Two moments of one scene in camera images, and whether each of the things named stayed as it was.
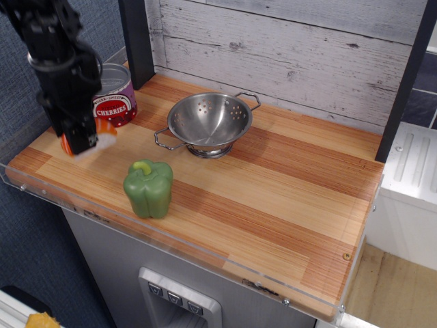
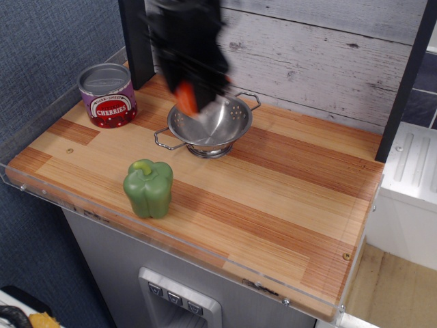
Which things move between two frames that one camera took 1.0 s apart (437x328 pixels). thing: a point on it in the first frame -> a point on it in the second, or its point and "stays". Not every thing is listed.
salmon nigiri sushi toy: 106,135 -> 187,100
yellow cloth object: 41,320 stays
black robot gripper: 69,77 -> 188,42
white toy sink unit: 403,220 stays
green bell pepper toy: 149,186 stays
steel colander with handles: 208,124 stays
